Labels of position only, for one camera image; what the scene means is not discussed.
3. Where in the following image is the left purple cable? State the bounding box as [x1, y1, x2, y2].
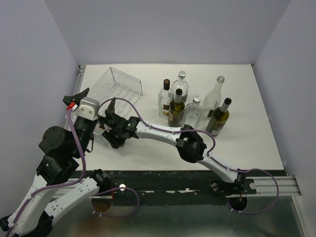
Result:
[4, 99, 104, 237]

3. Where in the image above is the white wire wine rack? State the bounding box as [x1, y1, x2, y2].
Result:
[75, 65, 143, 104]

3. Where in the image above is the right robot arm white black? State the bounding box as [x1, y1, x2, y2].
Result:
[98, 97, 245, 194]

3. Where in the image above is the square clear bottle front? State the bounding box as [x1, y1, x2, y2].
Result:
[93, 124, 110, 147]

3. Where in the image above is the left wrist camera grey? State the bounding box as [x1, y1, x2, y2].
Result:
[73, 97, 100, 121]

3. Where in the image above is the small clear bottle silver cap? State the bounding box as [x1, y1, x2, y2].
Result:
[183, 95, 202, 128]

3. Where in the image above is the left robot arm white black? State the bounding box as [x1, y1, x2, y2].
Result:
[0, 88, 111, 237]

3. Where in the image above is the square clear bottle black cap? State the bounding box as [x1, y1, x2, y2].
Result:
[158, 79, 175, 119]

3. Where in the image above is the olive wine bottle right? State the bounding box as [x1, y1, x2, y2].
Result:
[206, 98, 232, 137]

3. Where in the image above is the dark green wine bottle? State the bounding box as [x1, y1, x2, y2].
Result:
[168, 89, 185, 127]

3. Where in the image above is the round clear bottle silver cap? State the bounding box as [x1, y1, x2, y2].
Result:
[171, 71, 189, 102]

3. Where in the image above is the tall clear wine bottle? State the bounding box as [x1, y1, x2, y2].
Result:
[202, 76, 225, 118]

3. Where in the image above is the aluminium rail right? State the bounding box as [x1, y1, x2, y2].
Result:
[244, 176, 301, 197]

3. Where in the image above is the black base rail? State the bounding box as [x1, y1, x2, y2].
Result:
[74, 167, 257, 206]

